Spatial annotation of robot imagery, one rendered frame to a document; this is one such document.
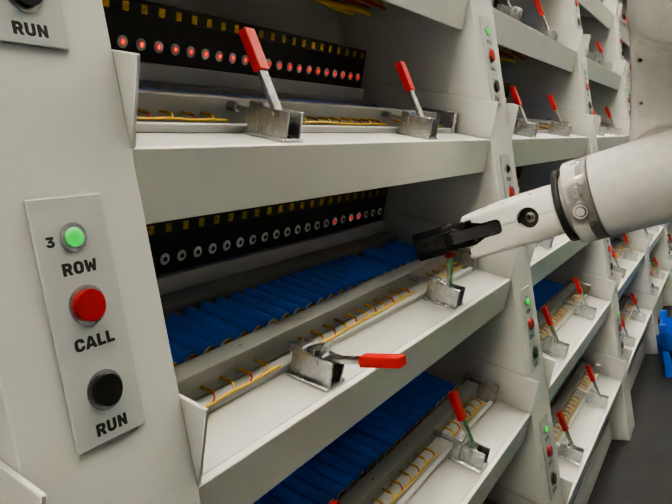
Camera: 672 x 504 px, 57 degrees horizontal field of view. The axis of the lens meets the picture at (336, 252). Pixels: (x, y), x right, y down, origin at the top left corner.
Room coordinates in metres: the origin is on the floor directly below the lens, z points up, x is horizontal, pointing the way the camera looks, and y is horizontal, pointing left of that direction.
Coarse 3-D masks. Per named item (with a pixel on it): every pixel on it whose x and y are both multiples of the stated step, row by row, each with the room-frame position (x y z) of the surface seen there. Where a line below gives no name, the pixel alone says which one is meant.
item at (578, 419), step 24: (600, 360) 1.45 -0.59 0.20; (576, 384) 1.32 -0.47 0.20; (600, 384) 1.39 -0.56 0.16; (552, 408) 1.19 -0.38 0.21; (576, 408) 1.26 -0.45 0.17; (600, 408) 1.27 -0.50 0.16; (576, 432) 1.16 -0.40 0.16; (600, 432) 1.22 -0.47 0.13; (576, 456) 1.05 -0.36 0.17; (576, 480) 1.00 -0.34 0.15
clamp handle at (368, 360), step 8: (328, 344) 0.48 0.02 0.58; (320, 352) 0.48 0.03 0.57; (328, 352) 0.48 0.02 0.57; (328, 360) 0.47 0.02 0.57; (336, 360) 0.47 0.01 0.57; (344, 360) 0.46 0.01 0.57; (352, 360) 0.46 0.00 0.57; (360, 360) 0.45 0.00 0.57; (368, 360) 0.45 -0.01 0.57; (376, 360) 0.45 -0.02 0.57; (384, 360) 0.44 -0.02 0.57; (392, 360) 0.44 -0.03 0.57; (400, 360) 0.44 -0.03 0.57; (392, 368) 0.44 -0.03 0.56
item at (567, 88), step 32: (512, 0) 1.50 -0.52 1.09; (544, 0) 1.46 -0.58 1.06; (512, 64) 1.51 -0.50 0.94; (544, 64) 1.47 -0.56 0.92; (576, 64) 1.43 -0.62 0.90; (544, 96) 1.48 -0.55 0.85; (576, 96) 1.44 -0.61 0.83; (576, 256) 1.46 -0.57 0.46; (608, 320) 1.43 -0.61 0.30; (608, 352) 1.44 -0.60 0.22; (608, 416) 1.45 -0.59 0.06
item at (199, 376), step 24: (408, 264) 0.76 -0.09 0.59; (432, 264) 0.79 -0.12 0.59; (456, 264) 0.84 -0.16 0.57; (360, 288) 0.64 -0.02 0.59; (384, 288) 0.67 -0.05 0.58; (312, 312) 0.56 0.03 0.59; (336, 312) 0.58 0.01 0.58; (360, 312) 0.63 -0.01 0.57; (264, 336) 0.49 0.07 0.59; (288, 336) 0.52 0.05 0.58; (312, 336) 0.55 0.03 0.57; (192, 360) 0.44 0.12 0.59; (216, 360) 0.44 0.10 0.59; (240, 360) 0.46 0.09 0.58; (264, 360) 0.49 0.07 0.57; (192, 384) 0.42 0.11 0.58; (216, 384) 0.44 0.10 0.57
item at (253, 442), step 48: (336, 240) 0.80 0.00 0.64; (480, 288) 0.78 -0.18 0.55; (384, 336) 0.59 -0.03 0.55; (432, 336) 0.62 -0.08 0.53; (288, 384) 0.47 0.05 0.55; (384, 384) 0.54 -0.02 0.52; (192, 432) 0.34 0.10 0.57; (240, 432) 0.40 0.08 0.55; (288, 432) 0.41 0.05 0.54; (336, 432) 0.48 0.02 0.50; (240, 480) 0.38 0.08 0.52
